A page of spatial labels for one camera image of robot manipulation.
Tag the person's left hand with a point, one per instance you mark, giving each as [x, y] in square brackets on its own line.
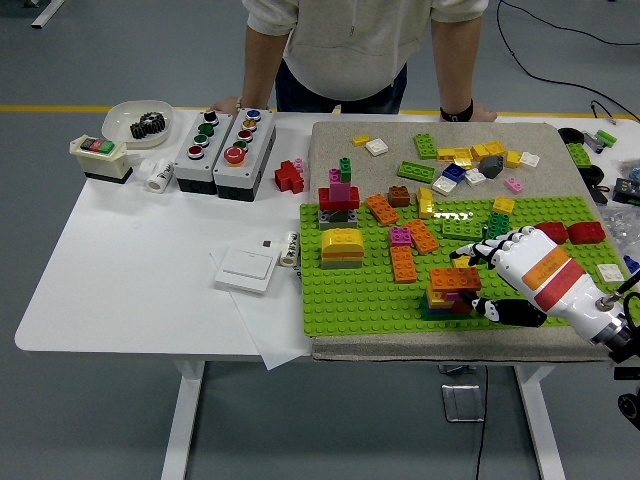
[484, 114]

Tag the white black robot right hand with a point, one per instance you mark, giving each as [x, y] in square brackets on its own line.
[545, 270]

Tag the person's right hand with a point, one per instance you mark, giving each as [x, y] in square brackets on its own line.
[227, 105]

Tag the orange long brick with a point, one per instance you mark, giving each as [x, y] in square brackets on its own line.
[403, 264]
[381, 209]
[455, 278]
[422, 236]

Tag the person's left forearm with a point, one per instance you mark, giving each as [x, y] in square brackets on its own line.
[451, 65]

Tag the person's right forearm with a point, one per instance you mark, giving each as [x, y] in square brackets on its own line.
[260, 70]

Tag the yellow long brick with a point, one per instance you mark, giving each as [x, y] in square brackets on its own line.
[455, 153]

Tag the dark grey brick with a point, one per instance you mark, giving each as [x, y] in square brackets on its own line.
[492, 165]

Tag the yellow small brick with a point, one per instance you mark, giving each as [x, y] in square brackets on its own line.
[513, 159]
[361, 139]

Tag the blue brick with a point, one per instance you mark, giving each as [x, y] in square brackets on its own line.
[454, 172]

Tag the dark green tall brick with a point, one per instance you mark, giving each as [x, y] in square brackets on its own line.
[496, 225]

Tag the small pink brick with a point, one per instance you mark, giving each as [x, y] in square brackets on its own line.
[299, 164]
[514, 185]

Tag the yellow square brick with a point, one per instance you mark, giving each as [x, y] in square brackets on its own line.
[461, 264]

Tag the light green long brick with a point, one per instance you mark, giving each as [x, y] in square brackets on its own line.
[462, 229]

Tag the red brick cluster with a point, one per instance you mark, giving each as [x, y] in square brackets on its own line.
[286, 177]

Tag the brown brick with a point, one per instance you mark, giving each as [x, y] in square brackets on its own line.
[398, 196]
[457, 307]

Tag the magenta square brick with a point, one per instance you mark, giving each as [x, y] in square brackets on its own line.
[452, 296]
[400, 236]

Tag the light green small brick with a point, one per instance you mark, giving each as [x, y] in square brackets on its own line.
[606, 137]

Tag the dark green small brick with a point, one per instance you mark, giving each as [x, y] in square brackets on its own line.
[345, 169]

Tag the red wide brick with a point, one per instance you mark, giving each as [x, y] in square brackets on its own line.
[325, 200]

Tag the pink square brick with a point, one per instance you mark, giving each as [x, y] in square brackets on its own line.
[340, 191]

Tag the grey base brick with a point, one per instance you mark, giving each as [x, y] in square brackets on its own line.
[327, 220]

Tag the yellow rounded brick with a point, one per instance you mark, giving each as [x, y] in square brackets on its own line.
[342, 240]

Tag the black wristwatch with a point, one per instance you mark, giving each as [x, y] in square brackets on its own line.
[455, 116]

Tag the grey emergency-stop control box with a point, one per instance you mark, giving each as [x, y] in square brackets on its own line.
[255, 165]

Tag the black gear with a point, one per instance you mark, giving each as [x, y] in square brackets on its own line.
[141, 129]
[155, 121]

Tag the grey four-button control box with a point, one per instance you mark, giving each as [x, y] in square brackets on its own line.
[182, 172]

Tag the blue small item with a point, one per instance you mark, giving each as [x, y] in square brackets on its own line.
[632, 264]

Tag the light green long plate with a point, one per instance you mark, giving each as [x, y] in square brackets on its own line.
[416, 171]

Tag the clear bag of screws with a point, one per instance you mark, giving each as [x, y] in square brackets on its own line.
[622, 222]

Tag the black small connector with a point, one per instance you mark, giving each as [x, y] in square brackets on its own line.
[597, 194]

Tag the white pipe fitting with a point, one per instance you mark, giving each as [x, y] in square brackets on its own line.
[160, 175]

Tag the white bowl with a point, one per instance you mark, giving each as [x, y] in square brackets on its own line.
[117, 117]

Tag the silver metal part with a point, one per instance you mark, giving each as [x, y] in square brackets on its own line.
[592, 142]

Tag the black electronic module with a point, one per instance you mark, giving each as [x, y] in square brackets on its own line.
[627, 190]

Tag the grey-brown mat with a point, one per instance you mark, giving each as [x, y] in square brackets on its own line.
[340, 145]

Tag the bag of blue parts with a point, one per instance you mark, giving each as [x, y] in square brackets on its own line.
[634, 172]

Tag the black box under table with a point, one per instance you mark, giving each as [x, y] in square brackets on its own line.
[627, 374]

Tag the person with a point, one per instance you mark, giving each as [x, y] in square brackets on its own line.
[350, 45]

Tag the small black chip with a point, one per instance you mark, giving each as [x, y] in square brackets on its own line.
[267, 244]

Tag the white table leg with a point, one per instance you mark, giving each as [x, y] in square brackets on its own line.
[182, 425]
[542, 425]

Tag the metal floor socket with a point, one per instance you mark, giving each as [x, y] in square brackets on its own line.
[462, 402]

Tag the white labelled tube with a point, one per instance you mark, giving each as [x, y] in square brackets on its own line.
[289, 250]

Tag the green studded baseplate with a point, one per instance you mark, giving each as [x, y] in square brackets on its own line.
[360, 300]

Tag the orange grey layered bricks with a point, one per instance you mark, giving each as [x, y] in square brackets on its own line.
[342, 261]

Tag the white table foot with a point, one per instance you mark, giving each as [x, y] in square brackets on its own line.
[47, 11]

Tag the white paper sheet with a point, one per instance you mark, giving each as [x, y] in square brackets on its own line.
[272, 330]

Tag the beige red-green switch box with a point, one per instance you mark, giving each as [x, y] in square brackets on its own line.
[100, 160]

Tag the white wall switch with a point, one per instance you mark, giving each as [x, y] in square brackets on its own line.
[247, 272]

